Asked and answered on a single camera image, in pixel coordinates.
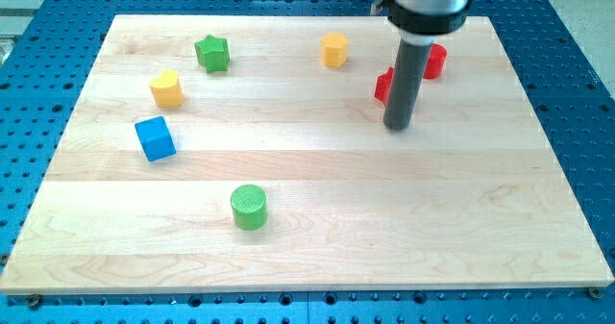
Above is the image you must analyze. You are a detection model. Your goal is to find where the red star block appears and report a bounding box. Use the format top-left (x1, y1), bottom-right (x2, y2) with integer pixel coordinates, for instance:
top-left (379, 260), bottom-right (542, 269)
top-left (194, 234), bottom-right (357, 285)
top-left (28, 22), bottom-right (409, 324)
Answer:
top-left (374, 67), bottom-right (394, 107)

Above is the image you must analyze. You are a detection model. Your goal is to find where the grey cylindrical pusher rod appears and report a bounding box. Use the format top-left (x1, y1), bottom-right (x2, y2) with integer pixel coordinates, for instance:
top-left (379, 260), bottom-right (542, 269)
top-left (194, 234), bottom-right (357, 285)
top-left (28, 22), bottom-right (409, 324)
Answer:
top-left (383, 40), bottom-right (431, 131)

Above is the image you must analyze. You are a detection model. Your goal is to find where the light wooden board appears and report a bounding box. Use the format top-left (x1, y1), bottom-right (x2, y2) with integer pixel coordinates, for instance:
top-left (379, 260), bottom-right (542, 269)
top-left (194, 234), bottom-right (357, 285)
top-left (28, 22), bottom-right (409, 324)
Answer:
top-left (1, 14), bottom-right (613, 294)

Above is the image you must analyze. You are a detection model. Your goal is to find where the blue perforated table plate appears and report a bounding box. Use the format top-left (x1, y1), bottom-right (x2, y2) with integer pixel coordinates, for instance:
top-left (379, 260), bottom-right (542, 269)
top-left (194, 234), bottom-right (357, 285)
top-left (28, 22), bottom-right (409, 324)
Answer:
top-left (1, 0), bottom-right (614, 323)

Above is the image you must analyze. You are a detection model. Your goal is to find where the yellow hexagon block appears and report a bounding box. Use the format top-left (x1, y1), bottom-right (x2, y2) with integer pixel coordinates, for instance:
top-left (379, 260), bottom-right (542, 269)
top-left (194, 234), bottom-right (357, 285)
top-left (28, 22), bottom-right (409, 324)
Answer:
top-left (321, 33), bottom-right (349, 67)

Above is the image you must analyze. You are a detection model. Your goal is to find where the yellow heart block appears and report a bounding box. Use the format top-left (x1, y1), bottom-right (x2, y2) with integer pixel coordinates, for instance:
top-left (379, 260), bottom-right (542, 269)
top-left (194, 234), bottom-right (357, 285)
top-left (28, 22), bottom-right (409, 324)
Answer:
top-left (149, 69), bottom-right (184, 108)

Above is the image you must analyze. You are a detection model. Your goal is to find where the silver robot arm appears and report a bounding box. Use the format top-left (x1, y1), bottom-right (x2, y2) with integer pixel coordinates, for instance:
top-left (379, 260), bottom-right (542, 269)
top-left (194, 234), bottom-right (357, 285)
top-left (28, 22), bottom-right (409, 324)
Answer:
top-left (370, 0), bottom-right (472, 131)

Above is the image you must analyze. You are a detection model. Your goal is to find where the green cylinder block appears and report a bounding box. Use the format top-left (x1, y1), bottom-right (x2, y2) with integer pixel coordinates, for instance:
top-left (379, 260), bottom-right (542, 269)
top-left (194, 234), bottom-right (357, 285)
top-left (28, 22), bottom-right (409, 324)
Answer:
top-left (231, 184), bottom-right (268, 231)

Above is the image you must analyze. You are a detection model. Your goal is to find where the green star block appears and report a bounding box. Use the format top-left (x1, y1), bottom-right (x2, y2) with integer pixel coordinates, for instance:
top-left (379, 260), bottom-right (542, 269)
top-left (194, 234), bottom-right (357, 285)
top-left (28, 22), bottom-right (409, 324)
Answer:
top-left (194, 35), bottom-right (230, 73)

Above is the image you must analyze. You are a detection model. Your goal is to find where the red cylinder block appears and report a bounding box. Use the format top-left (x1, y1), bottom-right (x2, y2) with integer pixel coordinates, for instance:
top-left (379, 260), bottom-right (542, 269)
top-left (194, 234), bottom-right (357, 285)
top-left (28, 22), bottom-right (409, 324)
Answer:
top-left (423, 43), bottom-right (448, 79)

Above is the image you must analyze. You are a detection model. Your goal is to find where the blue cube block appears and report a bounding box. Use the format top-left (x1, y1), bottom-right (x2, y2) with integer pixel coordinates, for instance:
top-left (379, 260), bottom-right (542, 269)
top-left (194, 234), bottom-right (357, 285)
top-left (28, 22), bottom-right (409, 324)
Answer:
top-left (135, 116), bottom-right (176, 162)

